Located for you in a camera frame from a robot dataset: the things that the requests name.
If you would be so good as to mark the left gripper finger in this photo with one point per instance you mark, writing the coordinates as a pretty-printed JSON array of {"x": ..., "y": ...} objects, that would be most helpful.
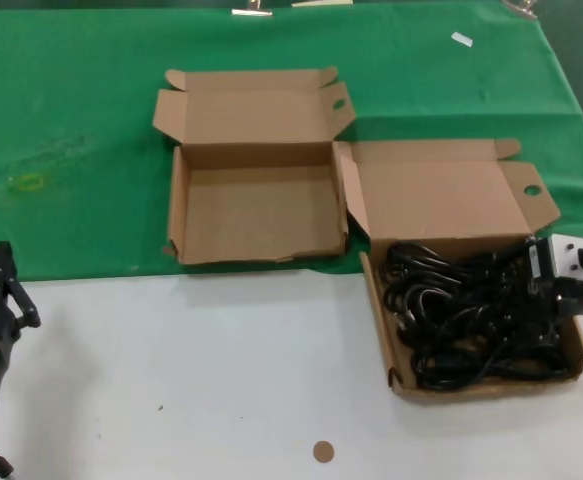
[{"x": 5, "y": 260}]

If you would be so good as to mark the green table cloth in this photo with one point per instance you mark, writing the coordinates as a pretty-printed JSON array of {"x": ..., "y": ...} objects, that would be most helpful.
[{"x": 71, "y": 100}]

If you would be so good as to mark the white tape piece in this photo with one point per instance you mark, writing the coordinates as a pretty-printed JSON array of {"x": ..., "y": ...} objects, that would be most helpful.
[{"x": 462, "y": 39}]

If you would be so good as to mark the cardboard box with open lid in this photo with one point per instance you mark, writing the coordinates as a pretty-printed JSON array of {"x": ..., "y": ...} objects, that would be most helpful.
[{"x": 431, "y": 200}]

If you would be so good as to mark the cardboard box with torn edge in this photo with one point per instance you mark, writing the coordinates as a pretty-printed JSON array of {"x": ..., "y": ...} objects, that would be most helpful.
[{"x": 251, "y": 220}]

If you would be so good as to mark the beige paper sheet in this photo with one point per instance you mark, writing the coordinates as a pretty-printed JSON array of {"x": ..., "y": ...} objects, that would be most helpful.
[{"x": 321, "y": 3}]

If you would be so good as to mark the round brown sticker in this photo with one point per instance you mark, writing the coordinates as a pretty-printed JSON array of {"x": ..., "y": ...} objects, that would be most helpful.
[{"x": 323, "y": 452}]

